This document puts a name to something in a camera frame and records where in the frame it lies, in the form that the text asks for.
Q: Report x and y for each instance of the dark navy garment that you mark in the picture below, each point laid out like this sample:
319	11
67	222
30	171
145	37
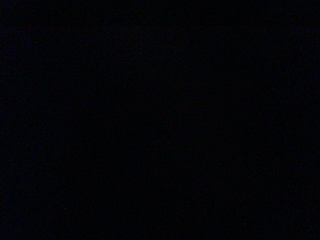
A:
159	119

